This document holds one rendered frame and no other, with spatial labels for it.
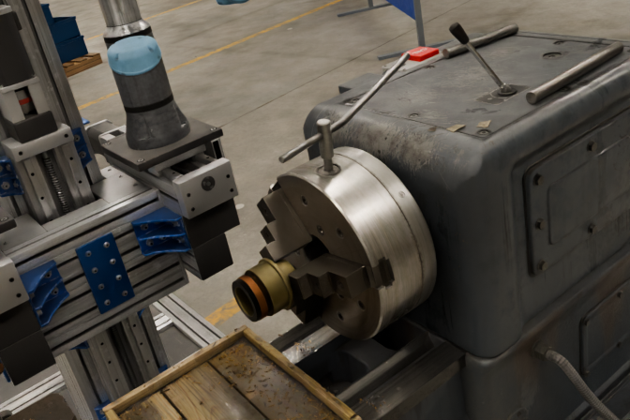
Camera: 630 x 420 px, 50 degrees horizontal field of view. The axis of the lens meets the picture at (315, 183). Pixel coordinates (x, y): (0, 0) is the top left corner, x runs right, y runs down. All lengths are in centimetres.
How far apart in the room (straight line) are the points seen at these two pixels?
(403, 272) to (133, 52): 81
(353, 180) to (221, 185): 53
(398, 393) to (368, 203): 34
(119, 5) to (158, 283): 66
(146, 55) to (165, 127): 17
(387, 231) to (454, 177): 13
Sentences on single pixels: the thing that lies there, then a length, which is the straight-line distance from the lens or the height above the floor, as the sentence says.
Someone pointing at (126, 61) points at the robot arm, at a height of 137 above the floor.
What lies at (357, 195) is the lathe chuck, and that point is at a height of 121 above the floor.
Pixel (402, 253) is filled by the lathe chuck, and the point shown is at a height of 112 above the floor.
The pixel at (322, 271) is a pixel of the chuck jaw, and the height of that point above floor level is 111.
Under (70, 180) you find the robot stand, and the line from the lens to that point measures 166.
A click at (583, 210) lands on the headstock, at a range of 132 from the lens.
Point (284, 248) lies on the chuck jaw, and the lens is 112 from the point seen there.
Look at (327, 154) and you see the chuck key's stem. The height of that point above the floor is 127.
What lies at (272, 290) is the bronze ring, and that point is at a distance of 107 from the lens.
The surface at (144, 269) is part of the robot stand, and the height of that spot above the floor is 90.
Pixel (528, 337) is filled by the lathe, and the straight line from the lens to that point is 129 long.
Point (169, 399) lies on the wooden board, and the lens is 129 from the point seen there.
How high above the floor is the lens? 169
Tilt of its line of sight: 26 degrees down
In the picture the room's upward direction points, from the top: 12 degrees counter-clockwise
